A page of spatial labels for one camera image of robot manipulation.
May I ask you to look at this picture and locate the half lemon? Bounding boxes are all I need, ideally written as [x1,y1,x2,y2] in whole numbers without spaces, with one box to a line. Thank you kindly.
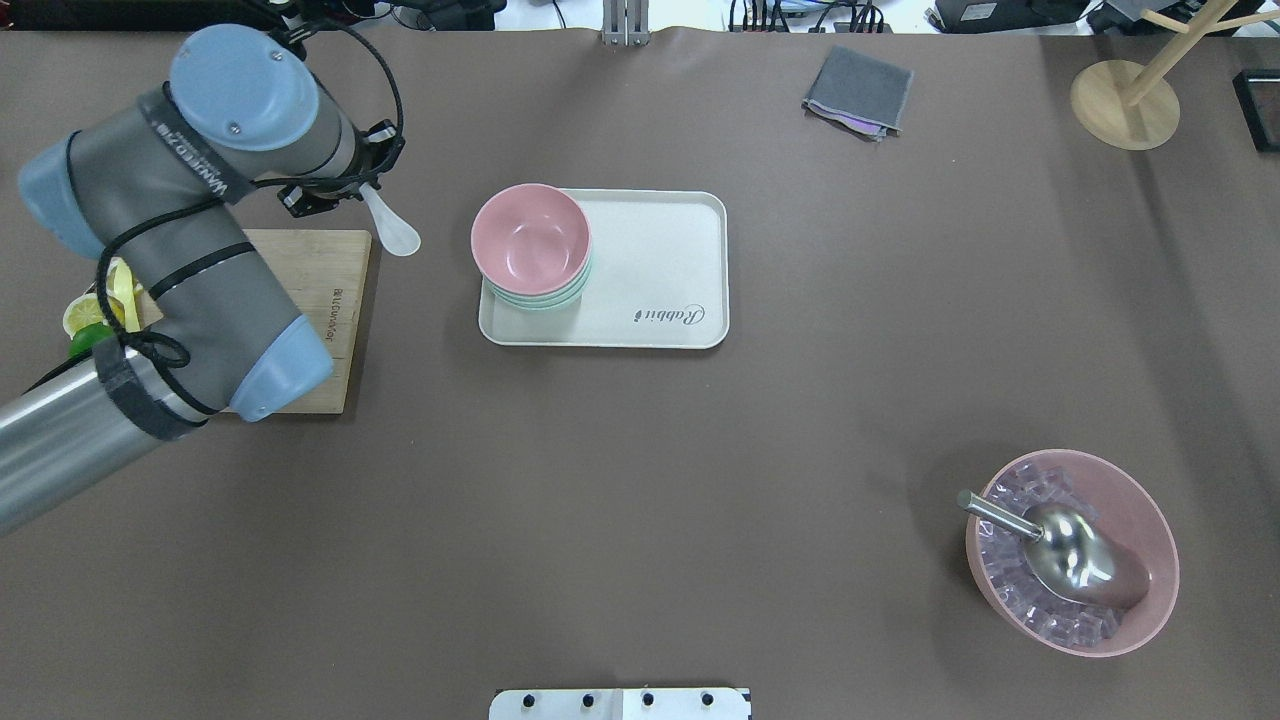
[61,293,131,338]

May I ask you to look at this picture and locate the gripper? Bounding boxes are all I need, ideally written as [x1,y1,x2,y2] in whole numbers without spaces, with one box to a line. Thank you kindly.
[278,120,404,218]

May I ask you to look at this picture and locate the wooden cutting board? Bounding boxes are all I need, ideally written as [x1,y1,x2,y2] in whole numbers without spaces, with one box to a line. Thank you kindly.
[140,229,372,414]

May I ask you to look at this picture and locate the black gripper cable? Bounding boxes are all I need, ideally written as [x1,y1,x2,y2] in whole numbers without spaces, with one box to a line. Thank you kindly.
[291,20,404,136]

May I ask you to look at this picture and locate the wooden cup tree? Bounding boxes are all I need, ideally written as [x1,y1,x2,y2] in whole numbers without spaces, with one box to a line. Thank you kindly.
[1069,1,1279,151]

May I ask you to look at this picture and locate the green lime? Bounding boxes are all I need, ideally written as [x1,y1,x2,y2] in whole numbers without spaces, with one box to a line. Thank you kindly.
[67,322,116,360]

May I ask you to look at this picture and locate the top green bowl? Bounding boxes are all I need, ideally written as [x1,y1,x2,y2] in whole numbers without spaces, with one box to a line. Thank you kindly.
[483,255,595,301]

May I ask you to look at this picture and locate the lower green bowls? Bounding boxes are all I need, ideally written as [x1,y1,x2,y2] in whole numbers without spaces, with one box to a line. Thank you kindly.
[483,275,588,311]

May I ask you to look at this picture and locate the cream rabbit serving tray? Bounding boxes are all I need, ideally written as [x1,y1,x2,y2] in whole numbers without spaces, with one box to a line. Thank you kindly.
[477,188,730,350]

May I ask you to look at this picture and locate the yellow plastic knife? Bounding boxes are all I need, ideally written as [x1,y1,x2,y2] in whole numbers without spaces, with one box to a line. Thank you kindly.
[105,258,142,332]

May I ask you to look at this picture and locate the small pink bowl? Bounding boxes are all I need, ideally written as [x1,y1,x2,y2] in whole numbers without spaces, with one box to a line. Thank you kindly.
[470,183,593,295]

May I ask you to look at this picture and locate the aluminium frame post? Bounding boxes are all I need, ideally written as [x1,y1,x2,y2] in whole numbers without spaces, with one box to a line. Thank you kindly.
[602,0,652,47]

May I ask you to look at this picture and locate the white ceramic spoon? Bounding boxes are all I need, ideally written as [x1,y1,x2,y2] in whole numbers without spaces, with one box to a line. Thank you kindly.
[358,183,421,258]

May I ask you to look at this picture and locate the metal ice scoop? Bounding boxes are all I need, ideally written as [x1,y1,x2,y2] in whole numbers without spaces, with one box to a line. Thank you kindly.
[956,489,1151,610]

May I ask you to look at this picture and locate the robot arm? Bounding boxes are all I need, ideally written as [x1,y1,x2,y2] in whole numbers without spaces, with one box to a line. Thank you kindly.
[3,18,420,534]

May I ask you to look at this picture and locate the purple cloth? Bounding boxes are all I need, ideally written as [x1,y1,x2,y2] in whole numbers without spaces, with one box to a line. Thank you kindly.
[809,106,890,142]

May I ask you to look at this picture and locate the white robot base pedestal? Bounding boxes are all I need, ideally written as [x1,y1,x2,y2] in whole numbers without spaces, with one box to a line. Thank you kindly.
[488,687,753,719]

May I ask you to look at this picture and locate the large pink ice bowl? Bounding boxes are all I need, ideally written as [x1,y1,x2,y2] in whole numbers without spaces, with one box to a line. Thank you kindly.
[957,448,1181,659]

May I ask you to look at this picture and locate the grey cloth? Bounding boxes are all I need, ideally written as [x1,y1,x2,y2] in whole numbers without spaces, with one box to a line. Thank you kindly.
[803,46,915,133]

